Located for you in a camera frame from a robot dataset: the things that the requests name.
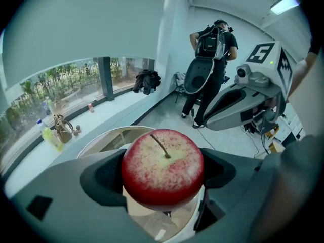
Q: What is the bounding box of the chair with draped cloth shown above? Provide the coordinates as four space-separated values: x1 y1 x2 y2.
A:
174 71 188 104

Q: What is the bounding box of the white windowsill ledge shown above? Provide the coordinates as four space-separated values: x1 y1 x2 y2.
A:
4 91 163 199

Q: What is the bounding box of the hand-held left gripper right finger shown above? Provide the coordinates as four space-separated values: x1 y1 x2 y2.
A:
177 147 273 243

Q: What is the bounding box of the brown handbag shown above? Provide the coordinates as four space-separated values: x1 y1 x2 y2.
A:
53 113 74 144

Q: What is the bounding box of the black jacket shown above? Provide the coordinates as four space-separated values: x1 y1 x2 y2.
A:
132 69 162 95

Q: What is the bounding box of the white round plate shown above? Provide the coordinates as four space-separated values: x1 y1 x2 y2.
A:
76 126 205 243

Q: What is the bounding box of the black floor cable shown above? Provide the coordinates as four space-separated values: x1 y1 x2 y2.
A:
193 121 261 159

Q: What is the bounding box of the dark window pillar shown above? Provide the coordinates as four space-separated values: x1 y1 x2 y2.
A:
98 56 115 102

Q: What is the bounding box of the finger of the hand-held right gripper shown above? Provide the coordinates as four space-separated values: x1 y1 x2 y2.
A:
202 84 266 132

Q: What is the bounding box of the gray hard shell case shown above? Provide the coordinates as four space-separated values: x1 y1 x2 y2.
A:
184 55 215 95

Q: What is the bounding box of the red apple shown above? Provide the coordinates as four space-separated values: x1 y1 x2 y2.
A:
120 128 205 212

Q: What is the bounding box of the yellow cardboard box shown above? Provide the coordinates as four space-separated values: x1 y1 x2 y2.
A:
263 124 287 154

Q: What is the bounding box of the yellow-green drink bottle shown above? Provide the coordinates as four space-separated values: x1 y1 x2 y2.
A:
41 126 64 152

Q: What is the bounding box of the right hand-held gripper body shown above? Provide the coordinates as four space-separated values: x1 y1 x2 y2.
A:
234 40 297 134

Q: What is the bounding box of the white roller blind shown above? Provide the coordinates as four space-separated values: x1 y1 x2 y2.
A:
2 0 170 92

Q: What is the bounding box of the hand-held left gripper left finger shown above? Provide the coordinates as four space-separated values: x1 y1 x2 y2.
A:
4 147 163 243

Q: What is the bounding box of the ceiling light panel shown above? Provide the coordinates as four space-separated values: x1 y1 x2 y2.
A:
269 0 301 15

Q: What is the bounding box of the person's right forearm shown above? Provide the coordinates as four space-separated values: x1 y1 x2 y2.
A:
286 41 322 103

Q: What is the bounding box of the person's gray clothing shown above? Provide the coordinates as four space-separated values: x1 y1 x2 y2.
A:
252 134 323 241

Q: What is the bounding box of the green plastic bottle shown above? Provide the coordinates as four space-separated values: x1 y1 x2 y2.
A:
42 96 56 116

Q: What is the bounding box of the clear bottle blue cap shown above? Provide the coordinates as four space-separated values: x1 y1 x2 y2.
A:
36 118 49 134

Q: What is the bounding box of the white drawer cabinet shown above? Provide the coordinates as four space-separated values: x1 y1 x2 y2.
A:
277 109 306 143

